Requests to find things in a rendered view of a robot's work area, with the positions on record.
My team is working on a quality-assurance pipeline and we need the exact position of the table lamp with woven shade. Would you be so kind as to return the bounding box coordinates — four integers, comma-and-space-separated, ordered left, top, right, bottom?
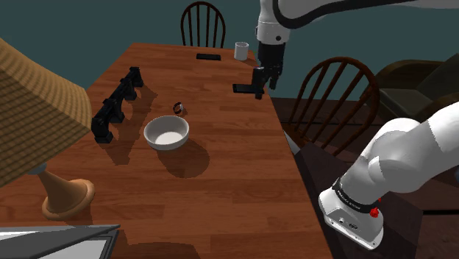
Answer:
0, 37, 96, 221

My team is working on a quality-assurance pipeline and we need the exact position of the wooden dining table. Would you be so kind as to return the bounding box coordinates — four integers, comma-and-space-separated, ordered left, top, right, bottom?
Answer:
0, 42, 335, 259

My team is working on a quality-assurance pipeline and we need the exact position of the white bowl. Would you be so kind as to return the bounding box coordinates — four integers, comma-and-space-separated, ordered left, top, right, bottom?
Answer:
143, 115, 191, 152

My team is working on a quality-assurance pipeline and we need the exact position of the dark robot stand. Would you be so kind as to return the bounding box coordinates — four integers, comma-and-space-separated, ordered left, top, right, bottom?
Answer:
293, 141, 424, 259

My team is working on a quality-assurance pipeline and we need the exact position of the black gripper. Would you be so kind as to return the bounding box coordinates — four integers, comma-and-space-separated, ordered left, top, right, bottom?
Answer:
252, 41, 287, 101

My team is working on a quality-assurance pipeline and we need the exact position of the black flat phone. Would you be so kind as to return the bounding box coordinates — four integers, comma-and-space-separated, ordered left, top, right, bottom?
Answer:
232, 82, 265, 95
195, 52, 222, 62

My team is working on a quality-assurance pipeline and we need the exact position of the dark olive armchair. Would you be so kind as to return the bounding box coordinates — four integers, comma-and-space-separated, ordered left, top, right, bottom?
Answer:
365, 52, 459, 124

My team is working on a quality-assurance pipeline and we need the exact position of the white cup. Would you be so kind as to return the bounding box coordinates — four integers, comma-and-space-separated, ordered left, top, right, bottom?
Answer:
233, 40, 250, 62

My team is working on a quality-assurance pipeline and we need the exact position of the dark wooden spindle-back chair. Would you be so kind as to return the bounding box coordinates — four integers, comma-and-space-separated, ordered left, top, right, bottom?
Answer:
179, 0, 227, 49
282, 56, 381, 157

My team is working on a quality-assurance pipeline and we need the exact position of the grey open laptop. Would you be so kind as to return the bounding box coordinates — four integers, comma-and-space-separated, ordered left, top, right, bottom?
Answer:
0, 224, 121, 259

